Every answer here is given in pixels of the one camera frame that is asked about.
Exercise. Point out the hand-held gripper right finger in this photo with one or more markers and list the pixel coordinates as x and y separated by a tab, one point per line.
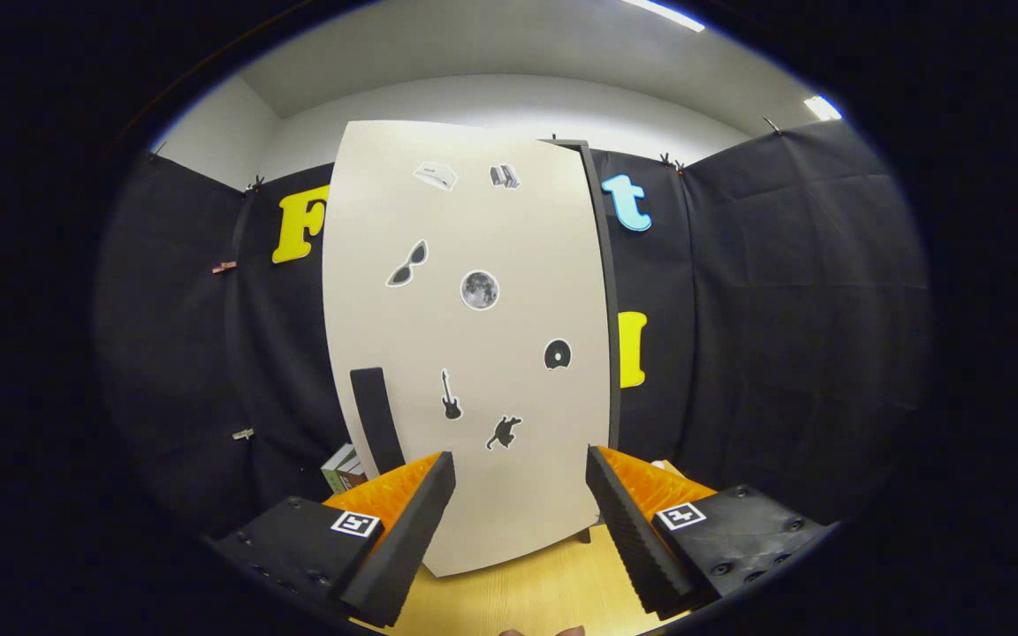
633	539

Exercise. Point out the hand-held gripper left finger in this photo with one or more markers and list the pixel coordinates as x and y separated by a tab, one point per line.
407	539

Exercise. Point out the green and white book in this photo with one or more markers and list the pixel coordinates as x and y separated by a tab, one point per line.
337	466

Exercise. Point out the black backdrop cloth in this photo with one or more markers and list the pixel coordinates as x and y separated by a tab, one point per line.
783	309

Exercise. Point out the reddish cloth clip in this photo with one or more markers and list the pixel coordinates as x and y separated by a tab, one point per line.
224	266

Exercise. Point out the black cloth clip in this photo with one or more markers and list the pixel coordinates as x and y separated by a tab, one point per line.
254	185
672	162
771	125

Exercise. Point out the small ceiling light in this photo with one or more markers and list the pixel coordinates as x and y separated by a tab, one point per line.
824	108

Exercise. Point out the long ceiling light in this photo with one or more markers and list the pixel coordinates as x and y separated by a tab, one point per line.
664	13

